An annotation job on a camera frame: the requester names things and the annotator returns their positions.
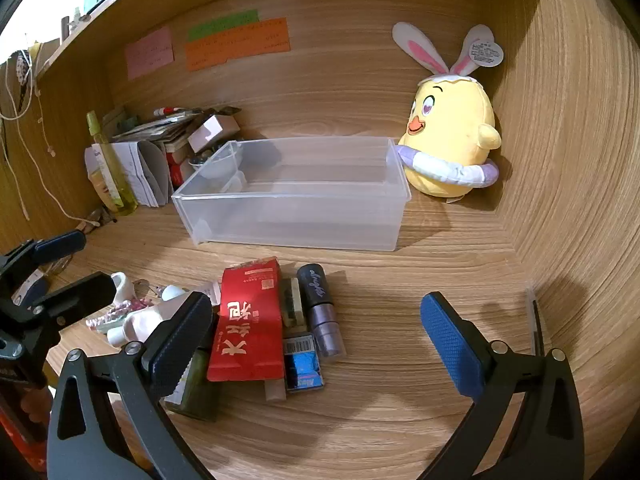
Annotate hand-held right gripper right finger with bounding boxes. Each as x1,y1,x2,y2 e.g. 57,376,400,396
419,291,586,480

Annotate white bowl of marbles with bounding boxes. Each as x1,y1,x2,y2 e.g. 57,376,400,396
187,141,246,178

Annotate orange paper note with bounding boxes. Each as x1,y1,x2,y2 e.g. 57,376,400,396
185,17,292,72

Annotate yellow-green spray bottle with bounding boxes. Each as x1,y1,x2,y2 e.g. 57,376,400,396
86,111,139,217

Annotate clear plastic storage bin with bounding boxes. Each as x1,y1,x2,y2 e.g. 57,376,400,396
171,136,412,252

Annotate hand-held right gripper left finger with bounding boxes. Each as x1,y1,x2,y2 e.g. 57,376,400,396
46,291,221,480

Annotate black pen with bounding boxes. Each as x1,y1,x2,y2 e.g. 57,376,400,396
531,300,548,356

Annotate dark green bottle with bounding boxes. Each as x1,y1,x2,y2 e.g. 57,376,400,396
162,347,221,422

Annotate small pale green eraser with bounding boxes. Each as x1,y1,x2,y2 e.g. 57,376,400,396
279,276,310,332

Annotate red paper packet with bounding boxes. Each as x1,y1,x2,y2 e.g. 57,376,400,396
206,256,286,383

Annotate white folded paper pack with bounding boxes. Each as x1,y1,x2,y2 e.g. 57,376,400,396
84,140,173,208

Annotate stack of books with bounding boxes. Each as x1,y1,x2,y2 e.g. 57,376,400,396
102,106,241,151

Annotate beige stick box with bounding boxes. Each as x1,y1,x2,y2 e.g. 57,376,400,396
262,379,287,405

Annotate yellow chick plush toy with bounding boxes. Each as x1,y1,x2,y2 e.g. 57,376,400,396
391,21,505,200

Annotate small blue barcode box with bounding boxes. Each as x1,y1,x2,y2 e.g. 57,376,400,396
282,332,325,392

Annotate pink paper note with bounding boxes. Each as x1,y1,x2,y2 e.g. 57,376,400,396
125,27,174,81

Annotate small pink and white box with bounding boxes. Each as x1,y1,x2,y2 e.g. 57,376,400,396
187,114,242,153

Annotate brown eyeglasses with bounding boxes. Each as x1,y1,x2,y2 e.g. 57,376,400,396
80,207,118,233

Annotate pink hair clip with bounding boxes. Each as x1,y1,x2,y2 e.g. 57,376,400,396
86,297,156,331

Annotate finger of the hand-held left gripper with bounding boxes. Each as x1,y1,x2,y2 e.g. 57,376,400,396
0,230,87,281
32,271,117,333

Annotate small red box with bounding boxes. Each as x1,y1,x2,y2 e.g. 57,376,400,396
167,152,193,188

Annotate white and green tube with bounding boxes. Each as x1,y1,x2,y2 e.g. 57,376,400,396
96,307,178,347

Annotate white cord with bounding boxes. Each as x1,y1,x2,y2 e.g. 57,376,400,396
5,35,96,226

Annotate green paper note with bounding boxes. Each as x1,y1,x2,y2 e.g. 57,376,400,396
187,9,261,42

